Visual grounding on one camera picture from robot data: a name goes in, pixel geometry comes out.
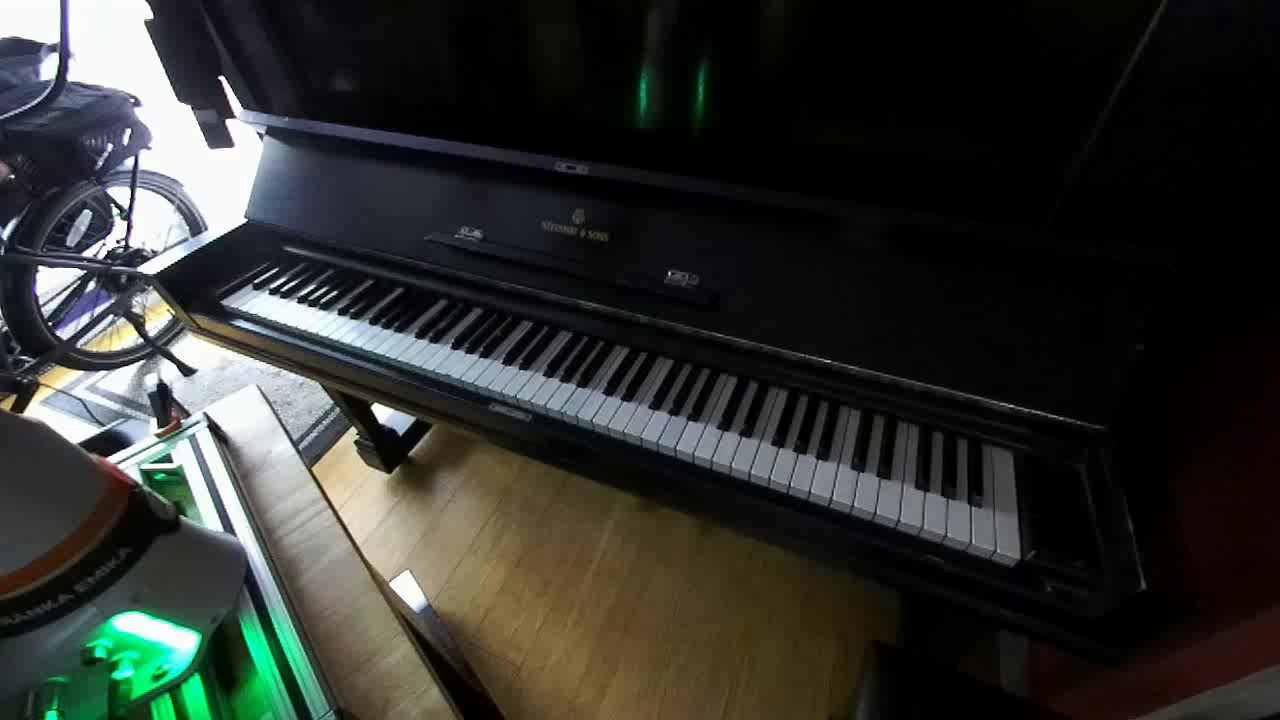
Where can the black and white keyboard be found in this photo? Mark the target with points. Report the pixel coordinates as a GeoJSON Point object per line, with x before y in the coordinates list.
{"type": "Point", "coordinates": [745, 267]}

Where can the black stand leg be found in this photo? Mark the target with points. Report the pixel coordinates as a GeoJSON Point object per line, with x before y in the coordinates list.
{"type": "Point", "coordinates": [447, 655]}

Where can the grey floor mat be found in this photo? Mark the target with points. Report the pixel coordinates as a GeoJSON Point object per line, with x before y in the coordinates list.
{"type": "Point", "coordinates": [264, 382]}

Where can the brown wooden board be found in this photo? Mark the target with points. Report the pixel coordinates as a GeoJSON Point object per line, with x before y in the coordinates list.
{"type": "Point", "coordinates": [313, 562]}

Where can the green lit robot stand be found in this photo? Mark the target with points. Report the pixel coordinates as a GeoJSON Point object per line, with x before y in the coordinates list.
{"type": "Point", "coordinates": [200, 667]}

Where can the black bicycle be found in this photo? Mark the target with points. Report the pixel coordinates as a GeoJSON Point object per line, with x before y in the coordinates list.
{"type": "Point", "coordinates": [53, 284]}

